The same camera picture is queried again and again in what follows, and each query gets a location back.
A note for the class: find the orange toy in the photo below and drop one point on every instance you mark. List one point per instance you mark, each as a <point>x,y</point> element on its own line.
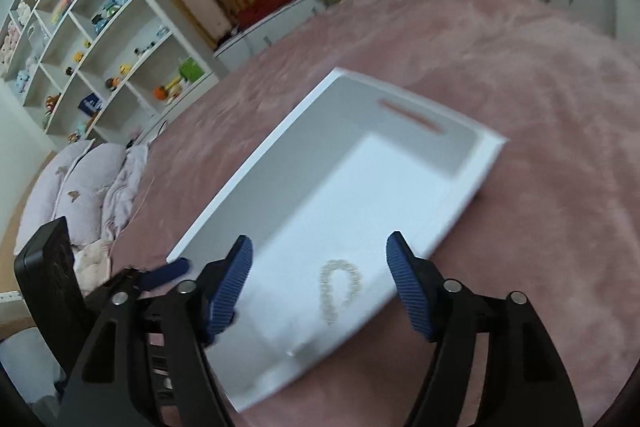
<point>160,93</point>

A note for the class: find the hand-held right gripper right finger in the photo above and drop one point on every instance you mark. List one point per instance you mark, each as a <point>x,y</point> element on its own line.
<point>407,287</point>

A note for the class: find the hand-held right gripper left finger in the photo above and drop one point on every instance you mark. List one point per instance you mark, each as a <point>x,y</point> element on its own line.
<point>231,289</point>

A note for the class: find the red cloth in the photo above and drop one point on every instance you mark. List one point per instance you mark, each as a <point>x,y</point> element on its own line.
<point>260,9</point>

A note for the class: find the white tray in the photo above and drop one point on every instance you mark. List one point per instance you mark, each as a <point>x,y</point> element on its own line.
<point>350,187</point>

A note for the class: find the pale pink pillow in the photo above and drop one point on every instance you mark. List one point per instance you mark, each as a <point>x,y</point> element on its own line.
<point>85,187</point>
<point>45,192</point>

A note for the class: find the blue box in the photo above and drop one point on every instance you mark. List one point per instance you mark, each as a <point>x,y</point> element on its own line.
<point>90,103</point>

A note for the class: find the pink fuzzy blanket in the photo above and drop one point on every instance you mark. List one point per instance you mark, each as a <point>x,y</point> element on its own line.
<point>525,107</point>

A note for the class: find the green toy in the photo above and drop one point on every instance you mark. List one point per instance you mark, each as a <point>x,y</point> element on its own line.
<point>191,69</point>

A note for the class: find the crumpled pale pink cloth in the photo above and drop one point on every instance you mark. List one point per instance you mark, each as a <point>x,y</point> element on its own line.
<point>122,192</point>

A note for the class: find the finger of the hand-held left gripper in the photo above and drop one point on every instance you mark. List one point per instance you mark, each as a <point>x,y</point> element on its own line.
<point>170,269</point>

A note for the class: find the pink cylinder appliance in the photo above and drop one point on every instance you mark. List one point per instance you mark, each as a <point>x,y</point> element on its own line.
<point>200,2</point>

